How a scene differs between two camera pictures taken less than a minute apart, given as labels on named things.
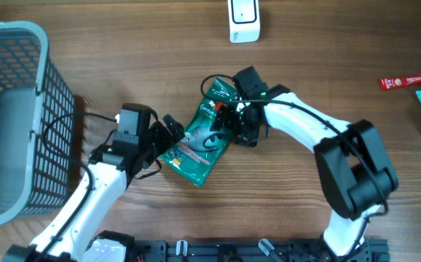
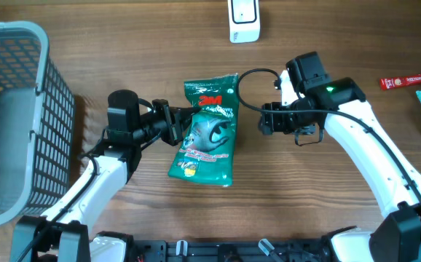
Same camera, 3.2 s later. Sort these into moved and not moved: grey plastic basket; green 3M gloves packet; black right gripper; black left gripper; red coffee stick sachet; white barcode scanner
Moved: black left gripper; black right gripper; green 3M gloves packet
Not moved: grey plastic basket; red coffee stick sachet; white barcode scanner
